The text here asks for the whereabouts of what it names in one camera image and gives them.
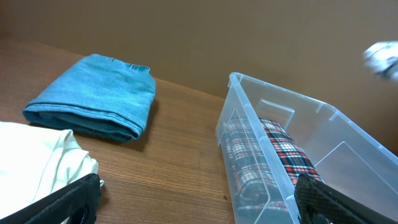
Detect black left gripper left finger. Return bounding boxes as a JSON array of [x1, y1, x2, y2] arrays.
[[1, 174, 101, 224]]

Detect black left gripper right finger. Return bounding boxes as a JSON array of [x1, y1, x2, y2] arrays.
[[294, 174, 397, 224]]

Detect plaid flannel shirt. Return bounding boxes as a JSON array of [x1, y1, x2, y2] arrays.
[[222, 118, 323, 217]]

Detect white printed t-shirt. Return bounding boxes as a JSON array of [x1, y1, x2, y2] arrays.
[[363, 41, 397, 83]]

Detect clear plastic storage container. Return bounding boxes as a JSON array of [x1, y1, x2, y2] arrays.
[[216, 72, 397, 223]]

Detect folded cream cloth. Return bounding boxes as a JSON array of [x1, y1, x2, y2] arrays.
[[1, 122, 99, 218]]

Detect folded blue denim jeans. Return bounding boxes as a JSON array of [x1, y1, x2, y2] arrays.
[[22, 54, 156, 142]]

